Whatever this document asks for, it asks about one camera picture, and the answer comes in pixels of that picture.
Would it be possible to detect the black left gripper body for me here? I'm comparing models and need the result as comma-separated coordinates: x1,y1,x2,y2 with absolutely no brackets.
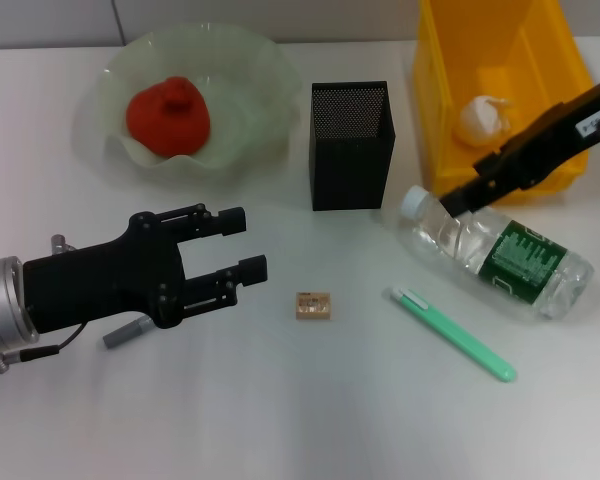
22,210,189,332

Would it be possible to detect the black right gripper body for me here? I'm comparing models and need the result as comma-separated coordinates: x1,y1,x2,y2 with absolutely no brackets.
473,72,600,200

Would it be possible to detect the white paper ball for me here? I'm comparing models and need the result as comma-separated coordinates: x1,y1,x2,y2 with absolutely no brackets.
459,94,515,147

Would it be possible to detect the clear green-label water bottle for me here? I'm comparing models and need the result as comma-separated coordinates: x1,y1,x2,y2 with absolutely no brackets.
397,184,595,321

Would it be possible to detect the red-orange knitted toy orange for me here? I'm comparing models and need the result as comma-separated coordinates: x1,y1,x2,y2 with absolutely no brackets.
125,75,212,160

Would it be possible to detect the mint green pen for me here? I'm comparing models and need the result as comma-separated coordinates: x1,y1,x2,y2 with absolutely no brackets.
383,286,517,385

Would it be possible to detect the silver glitter marker pen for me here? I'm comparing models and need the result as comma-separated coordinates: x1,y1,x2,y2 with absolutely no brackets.
102,314,154,350

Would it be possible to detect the black mesh pen holder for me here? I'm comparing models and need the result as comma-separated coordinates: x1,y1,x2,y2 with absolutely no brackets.
308,79,397,211

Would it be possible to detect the pale green glass fruit plate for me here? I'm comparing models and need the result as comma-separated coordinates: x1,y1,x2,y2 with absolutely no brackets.
93,22,302,190

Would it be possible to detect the yellow plastic bin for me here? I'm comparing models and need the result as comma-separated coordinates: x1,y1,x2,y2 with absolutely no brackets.
412,0,600,205

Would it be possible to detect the left arm cable with connector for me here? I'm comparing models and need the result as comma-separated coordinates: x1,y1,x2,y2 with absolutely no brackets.
0,233,89,375

